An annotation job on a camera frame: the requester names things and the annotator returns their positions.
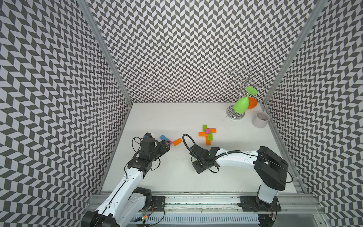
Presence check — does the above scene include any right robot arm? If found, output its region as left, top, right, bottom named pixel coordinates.
left=188, top=145, right=290, bottom=204

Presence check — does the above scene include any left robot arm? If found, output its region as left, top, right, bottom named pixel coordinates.
left=80, top=136, right=171, bottom=227

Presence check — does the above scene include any blue lego plate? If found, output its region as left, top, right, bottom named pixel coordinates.
left=160, top=135, right=169, bottom=141

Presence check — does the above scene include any green plastic wine glass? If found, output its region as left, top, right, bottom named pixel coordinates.
left=233, top=86, right=258, bottom=114

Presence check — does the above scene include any grey cup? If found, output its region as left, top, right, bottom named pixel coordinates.
left=251, top=111, right=270, bottom=128

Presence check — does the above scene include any orange plastic bowl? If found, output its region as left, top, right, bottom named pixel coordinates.
left=248, top=97, right=258, bottom=109

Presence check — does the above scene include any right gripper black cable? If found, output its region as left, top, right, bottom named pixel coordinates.
left=182, top=133, right=199, bottom=159

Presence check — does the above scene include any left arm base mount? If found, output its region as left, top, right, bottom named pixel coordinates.
left=142, top=196, right=166, bottom=212

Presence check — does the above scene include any aluminium front rail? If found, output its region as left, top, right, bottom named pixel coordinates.
left=82, top=191, right=327, bottom=227

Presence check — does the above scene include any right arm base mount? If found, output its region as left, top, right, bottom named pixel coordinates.
left=238, top=196, right=282, bottom=213

